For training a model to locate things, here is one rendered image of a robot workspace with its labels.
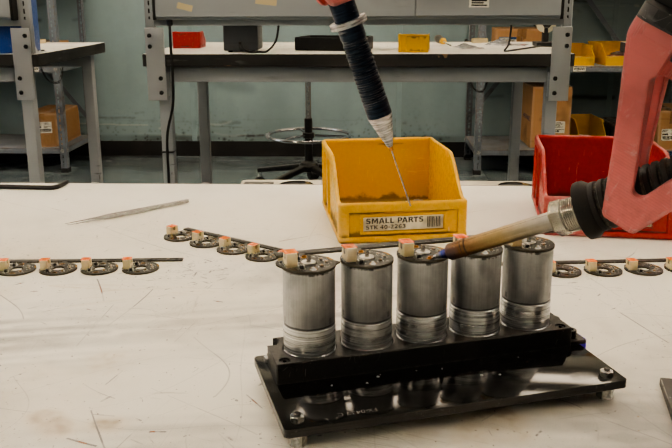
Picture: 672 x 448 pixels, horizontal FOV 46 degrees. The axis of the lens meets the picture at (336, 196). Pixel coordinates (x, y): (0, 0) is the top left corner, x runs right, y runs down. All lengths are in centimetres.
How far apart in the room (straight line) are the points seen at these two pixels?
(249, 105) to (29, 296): 430
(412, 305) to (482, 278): 4
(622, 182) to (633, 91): 4
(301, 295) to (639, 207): 15
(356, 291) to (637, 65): 16
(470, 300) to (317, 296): 8
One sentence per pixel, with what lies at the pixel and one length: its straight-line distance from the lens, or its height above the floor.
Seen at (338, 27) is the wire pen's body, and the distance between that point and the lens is 34.
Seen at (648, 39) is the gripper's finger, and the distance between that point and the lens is 30.
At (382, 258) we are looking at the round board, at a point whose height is 81.
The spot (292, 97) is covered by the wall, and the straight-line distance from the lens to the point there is 477.
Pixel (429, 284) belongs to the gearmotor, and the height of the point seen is 80.
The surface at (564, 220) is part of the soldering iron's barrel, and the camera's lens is 34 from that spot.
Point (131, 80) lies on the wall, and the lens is 494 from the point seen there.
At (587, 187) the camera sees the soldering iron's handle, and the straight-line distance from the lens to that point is 34.
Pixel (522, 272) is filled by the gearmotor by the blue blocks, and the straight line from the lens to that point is 40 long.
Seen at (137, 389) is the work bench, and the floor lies 75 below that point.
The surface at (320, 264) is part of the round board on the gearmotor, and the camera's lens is 36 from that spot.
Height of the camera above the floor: 93
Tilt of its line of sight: 14 degrees down
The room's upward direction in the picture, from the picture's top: straight up
